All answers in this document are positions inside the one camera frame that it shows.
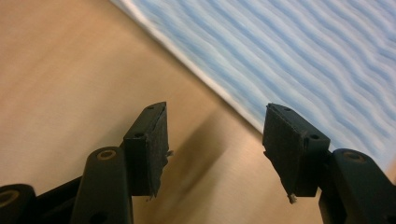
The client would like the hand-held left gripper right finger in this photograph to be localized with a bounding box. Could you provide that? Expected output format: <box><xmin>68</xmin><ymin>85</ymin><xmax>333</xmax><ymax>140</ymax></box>
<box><xmin>262</xmin><ymin>103</ymin><xmax>332</xmax><ymax>205</ymax></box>

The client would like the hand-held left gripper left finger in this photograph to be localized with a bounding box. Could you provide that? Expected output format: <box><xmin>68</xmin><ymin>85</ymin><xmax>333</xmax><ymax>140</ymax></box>
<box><xmin>122</xmin><ymin>101</ymin><xmax>174</xmax><ymax>201</ymax></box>

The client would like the blue white striped cloth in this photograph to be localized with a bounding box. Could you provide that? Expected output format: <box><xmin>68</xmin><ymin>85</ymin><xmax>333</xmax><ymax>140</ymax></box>
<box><xmin>108</xmin><ymin>0</ymin><xmax>396</xmax><ymax>173</ymax></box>

